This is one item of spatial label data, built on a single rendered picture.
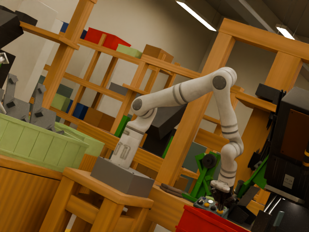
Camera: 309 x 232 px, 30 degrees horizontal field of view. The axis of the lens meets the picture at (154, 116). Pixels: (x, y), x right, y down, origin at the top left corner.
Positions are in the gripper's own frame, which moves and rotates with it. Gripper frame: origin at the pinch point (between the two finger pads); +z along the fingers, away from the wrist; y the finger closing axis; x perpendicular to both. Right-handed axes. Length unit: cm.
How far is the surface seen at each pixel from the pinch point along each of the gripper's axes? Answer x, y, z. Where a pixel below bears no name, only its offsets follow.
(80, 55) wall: -639, 592, 328
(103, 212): 43, 35, -5
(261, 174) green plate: -31.5, -5.6, -3.6
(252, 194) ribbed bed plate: -36.0, -2.2, 13.7
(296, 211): -38.2, -25.5, 13.8
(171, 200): 4.6, 23.2, 5.7
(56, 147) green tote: 26, 76, -11
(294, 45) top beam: -104, 14, -44
